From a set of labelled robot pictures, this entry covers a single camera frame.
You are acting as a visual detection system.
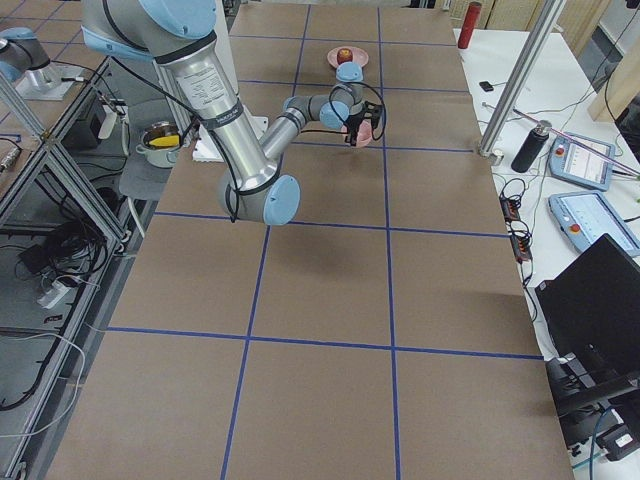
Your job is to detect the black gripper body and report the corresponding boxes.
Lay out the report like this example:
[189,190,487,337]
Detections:
[346,112,365,133]

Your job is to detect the pink bowl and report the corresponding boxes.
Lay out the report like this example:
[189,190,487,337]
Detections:
[340,120,373,148]

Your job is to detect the red apple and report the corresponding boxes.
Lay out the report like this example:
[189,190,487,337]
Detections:
[336,48,353,65]

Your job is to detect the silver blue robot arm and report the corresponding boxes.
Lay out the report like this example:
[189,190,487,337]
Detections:
[82,1,386,226]

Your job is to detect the pink plate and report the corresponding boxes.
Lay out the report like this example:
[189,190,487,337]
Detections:
[326,46,369,69]

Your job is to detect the small black square device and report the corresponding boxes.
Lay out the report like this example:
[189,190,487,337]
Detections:
[479,81,494,92]

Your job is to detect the red cylinder bottle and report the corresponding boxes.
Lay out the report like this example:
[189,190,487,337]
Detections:
[457,1,482,50]

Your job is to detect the black orange usb hub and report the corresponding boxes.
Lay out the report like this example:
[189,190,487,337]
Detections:
[500,198,521,222]

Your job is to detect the black water bottle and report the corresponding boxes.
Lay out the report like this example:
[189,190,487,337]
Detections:
[510,120,552,173]

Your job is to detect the metal rod stand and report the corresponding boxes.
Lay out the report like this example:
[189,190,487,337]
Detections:
[481,101,639,181]

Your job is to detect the white pot with yellow item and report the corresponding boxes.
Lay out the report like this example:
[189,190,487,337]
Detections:
[135,121,181,169]

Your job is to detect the far teach pendant tablet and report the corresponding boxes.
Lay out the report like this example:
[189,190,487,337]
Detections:
[548,134,615,191]

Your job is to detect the teach pendant tablet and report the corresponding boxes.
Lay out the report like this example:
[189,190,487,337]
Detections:
[548,191,639,257]
[548,134,615,191]

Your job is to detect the near teach pendant tablet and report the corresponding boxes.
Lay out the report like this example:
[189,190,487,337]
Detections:
[548,191,639,257]

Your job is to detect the black laptop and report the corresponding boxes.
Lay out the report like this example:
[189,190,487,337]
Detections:
[535,234,639,373]

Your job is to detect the black monitor stand clamp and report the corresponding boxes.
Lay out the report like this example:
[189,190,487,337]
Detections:
[545,349,639,443]

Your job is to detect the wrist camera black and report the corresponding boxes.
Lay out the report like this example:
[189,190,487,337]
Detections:
[363,101,385,129]

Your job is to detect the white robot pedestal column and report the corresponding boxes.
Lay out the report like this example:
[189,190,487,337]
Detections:
[189,0,269,165]

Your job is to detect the aluminium frame post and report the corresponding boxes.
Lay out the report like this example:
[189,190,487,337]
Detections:
[478,0,566,158]

